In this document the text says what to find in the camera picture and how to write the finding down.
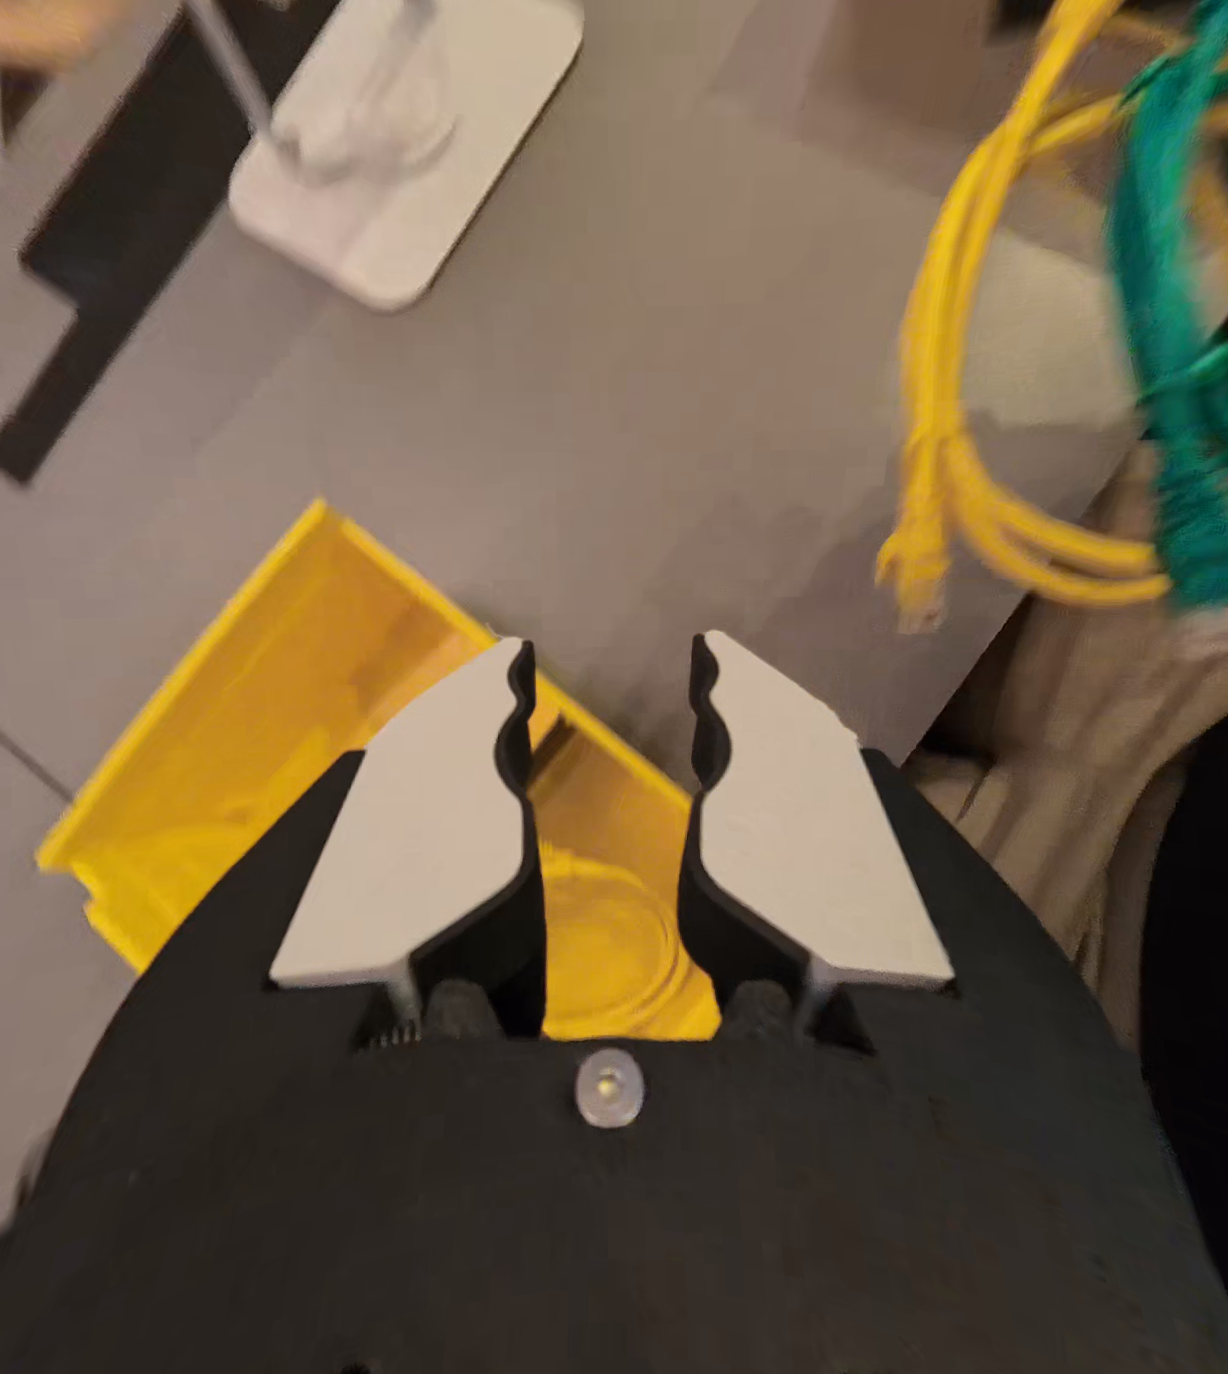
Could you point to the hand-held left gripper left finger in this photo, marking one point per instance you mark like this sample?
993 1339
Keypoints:
411 835

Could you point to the white stand with clear legs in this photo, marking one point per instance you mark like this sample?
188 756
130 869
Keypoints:
411 192

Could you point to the yellow plastic bin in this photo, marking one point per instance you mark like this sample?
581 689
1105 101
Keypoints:
249 732

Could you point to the person's black clothing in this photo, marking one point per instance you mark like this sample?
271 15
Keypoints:
1223 967

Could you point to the person's beige pants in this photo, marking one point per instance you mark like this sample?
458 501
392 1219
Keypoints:
1063 752

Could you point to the tan blurred object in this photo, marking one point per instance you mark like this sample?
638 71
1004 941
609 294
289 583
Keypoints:
0 24

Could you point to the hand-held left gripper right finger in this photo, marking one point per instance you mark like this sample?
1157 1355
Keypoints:
810 849

